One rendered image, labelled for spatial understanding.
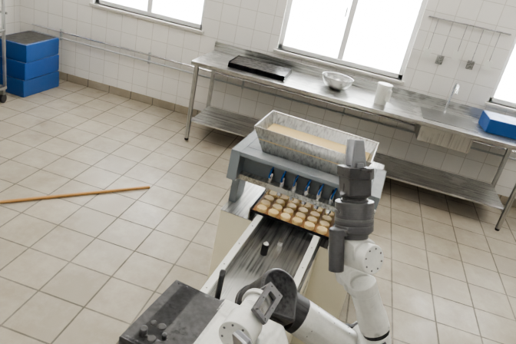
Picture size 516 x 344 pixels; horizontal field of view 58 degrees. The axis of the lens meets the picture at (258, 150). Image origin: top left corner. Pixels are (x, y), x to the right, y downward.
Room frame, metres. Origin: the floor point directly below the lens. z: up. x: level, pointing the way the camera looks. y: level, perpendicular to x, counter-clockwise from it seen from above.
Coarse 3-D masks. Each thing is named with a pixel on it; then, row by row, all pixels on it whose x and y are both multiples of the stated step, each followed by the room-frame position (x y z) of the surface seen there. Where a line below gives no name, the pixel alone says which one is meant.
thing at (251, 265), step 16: (256, 240) 1.84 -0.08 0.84; (272, 240) 1.87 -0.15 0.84; (288, 240) 1.90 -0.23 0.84; (304, 240) 1.93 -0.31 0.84; (240, 256) 1.70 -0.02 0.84; (256, 256) 1.72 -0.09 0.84; (272, 256) 1.74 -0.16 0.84; (288, 256) 1.77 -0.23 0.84; (240, 272) 1.59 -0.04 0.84; (256, 272) 1.62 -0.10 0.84; (288, 272) 1.66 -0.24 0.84; (224, 288) 1.47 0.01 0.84; (240, 288) 1.49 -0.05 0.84; (304, 288) 1.71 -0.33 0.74; (288, 336) 1.62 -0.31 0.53
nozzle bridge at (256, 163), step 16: (240, 144) 2.12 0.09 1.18; (256, 144) 2.16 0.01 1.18; (240, 160) 2.06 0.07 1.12; (256, 160) 2.01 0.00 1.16; (272, 160) 2.01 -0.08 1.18; (288, 160) 2.05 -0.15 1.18; (240, 176) 2.06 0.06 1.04; (256, 176) 2.08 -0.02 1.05; (288, 176) 2.05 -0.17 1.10; (304, 176) 1.95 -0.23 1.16; (320, 176) 1.95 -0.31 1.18; (336, 176) 1.99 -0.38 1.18; (384, 176) 2.11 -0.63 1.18; (240, 192) 2.20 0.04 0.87; (288, 192) 2.00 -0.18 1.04; (336, 192) 1.99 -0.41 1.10
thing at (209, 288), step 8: (256, 216) 1.96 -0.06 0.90; (256, 224) 1.88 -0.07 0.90; (248, 232) 1.80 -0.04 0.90; (240, 240) 1.73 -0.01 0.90; (248, 240) 1.79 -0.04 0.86; (232, 248) 1.66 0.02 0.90; (240, 248) 1.69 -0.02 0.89; (232, 256) 1.60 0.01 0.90; (224, 264) 1.54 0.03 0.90; (232, 264) 1.61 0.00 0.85; (216, 272) 1.48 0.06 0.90; (208, 280) 1.43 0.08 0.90; (216, 280) 1.44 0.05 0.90; (208, 288) 1.39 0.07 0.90; (216, 288) 1.46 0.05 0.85
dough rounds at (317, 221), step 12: (276, 192) 2.21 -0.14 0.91; (264, 204) 2.05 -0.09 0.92; (276, 204) 2.07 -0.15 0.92; (288, 204) 2.09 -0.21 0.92; (300, 204) 2.16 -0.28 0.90; (312, 204) 2.17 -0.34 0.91; (276, 216) 1.98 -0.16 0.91; (288, 216) 1.98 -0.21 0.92; (300, 216) 2.01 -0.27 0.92; (312, 216) 2.04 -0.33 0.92; (324, 216) 2.06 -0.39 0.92; (312, 228) 1.93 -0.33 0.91; (324, 228) 1.94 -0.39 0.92
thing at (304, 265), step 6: (312, 240) 1.85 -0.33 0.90; (318, 240) 1.86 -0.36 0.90; (312, 246) 1.80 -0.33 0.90; (306, 252) 1.75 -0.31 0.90; (312, 252) 1.76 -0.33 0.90; (306, 258) 1.70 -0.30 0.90; (300, 264) 1.65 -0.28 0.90; (306, 264) 1.66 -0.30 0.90; (300, 270) 1.61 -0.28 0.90; (294, 276) 1.56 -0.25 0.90; (300, 276) 1.57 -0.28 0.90; (300, 282) 1.57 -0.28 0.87
